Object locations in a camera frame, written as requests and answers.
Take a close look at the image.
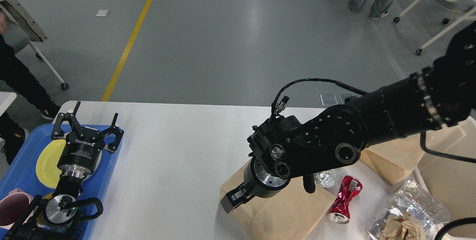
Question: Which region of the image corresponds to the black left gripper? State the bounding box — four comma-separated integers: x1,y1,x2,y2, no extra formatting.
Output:
51,101,124,176

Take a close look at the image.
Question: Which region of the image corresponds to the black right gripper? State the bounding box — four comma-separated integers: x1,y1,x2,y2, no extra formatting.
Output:
220,157,290,214

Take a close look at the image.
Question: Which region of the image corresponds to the large brown paper bag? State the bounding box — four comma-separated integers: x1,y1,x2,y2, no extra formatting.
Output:
231,178,335,240

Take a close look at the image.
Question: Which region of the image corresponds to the yellow plastic plate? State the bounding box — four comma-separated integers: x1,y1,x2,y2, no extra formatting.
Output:
35,138,103,189

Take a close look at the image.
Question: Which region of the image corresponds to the aluminium foil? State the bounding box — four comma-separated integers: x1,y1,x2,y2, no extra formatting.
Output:
314,168,341,188

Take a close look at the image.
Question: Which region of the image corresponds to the pink mug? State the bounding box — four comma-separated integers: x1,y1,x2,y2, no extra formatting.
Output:
0,188,34,230

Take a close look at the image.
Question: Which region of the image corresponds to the dark green mug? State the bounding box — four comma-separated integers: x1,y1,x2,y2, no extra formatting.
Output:
35,193,53,228

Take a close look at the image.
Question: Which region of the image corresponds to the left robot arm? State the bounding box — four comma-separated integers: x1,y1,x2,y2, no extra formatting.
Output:
1,103,124,240

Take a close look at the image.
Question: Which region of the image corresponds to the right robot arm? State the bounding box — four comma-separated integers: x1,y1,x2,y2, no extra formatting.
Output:
221,23,476,213

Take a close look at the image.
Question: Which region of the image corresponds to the pink plate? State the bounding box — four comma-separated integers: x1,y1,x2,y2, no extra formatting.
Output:
91,151,102,175

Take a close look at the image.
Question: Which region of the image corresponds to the person in black trousers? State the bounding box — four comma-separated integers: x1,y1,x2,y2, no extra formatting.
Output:
0,10,63,164

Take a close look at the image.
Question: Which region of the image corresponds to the white side table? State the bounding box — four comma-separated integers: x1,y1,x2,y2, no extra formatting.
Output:
0,91,17,116

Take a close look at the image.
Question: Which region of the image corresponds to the crushed red can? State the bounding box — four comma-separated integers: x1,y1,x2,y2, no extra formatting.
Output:
328,175,363,224

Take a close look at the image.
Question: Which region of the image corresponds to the grey chair left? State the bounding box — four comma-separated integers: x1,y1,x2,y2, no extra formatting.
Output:
0,0,69,90

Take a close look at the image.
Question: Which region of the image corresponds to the floor socket plate left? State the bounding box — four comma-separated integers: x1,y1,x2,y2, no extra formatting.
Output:
320,94,341,107

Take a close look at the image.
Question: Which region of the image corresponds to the floor socket plate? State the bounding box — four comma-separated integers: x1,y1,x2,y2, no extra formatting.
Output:
338,93,355,104
320,94,341,107

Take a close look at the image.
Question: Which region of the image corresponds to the floor socket plate right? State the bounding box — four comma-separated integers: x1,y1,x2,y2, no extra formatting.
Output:
338,93,355,104

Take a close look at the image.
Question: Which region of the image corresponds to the crumpled brown paper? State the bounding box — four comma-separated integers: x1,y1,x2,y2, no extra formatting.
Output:
379,212,427,240

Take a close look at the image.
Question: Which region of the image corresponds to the white plastic bin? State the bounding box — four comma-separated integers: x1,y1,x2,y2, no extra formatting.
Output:
414,117,476,220

